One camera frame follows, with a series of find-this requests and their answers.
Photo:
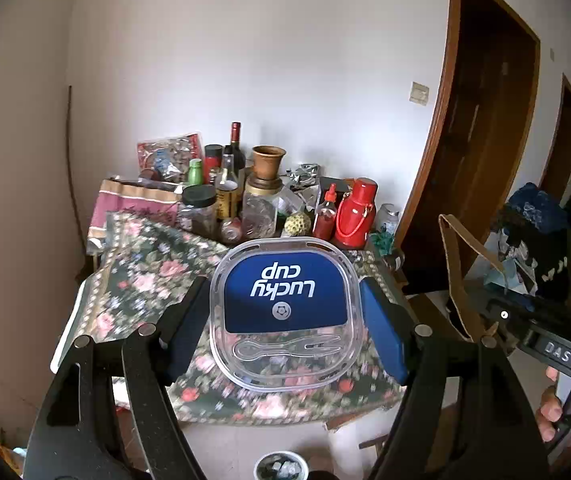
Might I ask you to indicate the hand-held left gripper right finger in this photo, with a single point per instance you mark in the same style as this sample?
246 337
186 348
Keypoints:
380 325

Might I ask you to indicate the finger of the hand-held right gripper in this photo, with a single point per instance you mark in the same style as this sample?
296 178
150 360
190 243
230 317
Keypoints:
508 312

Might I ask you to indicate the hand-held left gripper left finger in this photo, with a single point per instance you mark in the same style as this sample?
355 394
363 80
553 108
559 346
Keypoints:
188 330

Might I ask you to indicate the white plastic bucket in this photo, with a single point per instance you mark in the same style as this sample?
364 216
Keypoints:
261 465

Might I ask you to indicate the white paper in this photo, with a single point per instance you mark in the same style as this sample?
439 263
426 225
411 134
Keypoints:
288 469

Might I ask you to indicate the person's right hand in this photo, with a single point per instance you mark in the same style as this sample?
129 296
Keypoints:
548 405

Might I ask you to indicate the light blue paper bag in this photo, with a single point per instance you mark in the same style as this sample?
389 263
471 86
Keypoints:
508 275

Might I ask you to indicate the wooden board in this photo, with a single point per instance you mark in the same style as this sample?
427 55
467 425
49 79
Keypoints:
430 310

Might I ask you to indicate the dark glass jar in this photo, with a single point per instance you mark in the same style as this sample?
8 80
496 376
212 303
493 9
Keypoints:
394 260

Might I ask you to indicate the black bag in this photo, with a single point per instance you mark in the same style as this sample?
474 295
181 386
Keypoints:
550 260

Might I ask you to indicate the floral tablecloth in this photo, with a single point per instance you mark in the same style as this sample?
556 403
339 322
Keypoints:
135 270

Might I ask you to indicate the green mesh bag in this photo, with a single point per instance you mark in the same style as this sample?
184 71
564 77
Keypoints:
383 241

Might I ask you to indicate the wooden table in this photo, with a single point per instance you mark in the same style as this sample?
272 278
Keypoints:
340 419

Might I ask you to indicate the blue fabric bag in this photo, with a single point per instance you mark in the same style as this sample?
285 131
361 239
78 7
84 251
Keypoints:
538 210

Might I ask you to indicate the glass jar metal lid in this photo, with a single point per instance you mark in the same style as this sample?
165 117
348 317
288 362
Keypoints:
388 217

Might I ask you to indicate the red thermos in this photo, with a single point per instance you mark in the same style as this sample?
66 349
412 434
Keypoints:
358 215

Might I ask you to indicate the black lidded jar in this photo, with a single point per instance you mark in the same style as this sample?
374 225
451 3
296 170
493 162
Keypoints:
198 210

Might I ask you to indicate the red sauce bottle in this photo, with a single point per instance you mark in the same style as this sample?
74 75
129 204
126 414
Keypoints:
326 215

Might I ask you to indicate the yellow spiky ball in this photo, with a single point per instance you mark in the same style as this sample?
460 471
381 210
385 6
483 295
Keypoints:
298 223

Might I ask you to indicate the clear glass jar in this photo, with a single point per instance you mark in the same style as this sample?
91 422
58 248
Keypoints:
259 217

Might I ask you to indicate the yellow labelled bottle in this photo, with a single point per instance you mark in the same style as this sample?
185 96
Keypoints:
228 202

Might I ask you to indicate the pink patterned cloth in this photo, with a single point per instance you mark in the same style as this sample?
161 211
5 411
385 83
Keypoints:
130 205

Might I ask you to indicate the clear plastic packaging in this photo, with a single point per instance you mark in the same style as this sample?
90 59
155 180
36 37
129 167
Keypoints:
290 200

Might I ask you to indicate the green cap bottle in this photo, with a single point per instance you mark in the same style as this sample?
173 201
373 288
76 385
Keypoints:
195 172

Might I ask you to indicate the silver foil bag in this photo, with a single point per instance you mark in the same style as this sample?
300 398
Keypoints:
305 172

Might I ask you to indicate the red printed packet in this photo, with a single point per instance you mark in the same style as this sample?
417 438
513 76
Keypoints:
170 155

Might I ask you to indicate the dark wooden door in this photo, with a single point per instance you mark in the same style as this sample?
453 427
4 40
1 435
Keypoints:
475 135

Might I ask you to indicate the brown clay vase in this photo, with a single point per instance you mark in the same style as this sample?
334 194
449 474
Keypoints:
268 162

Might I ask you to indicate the dark wine bottle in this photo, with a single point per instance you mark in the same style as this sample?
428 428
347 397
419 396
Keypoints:
236 145

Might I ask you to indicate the narrow brown doorway frame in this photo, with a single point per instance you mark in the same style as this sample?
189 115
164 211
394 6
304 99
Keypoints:
548 160

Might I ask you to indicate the wall switch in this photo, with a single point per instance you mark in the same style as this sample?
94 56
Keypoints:
419 92

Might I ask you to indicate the brown door frame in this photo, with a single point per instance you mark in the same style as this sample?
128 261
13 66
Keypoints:
453 60

